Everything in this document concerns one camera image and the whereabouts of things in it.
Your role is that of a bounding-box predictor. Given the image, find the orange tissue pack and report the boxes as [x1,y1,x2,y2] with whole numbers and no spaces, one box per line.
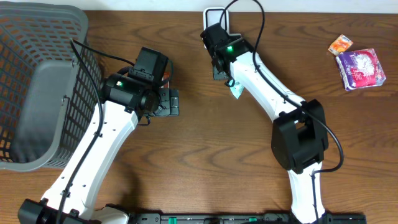
[328,34,353,56]

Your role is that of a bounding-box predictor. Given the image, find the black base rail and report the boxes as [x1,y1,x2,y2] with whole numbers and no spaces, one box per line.
[128,212,367,224]

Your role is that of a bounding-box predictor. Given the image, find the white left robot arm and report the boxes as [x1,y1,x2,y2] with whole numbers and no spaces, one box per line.
[17,73,178,223]

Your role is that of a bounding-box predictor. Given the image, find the purple tissue pack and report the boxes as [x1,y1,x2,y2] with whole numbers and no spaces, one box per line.
[335,49,386,91]

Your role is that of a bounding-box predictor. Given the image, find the grey plastic basket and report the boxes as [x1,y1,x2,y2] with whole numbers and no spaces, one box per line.
[1,1,102,172]

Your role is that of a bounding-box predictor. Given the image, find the red orange snack packet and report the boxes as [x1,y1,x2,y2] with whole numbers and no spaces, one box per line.
[162,72,170,81]

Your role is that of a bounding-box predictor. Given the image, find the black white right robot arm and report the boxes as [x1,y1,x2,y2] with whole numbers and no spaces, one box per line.
[200,23,328,223]

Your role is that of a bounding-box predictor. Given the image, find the teal snack packet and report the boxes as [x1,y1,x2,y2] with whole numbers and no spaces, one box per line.
[229,80,244,99]

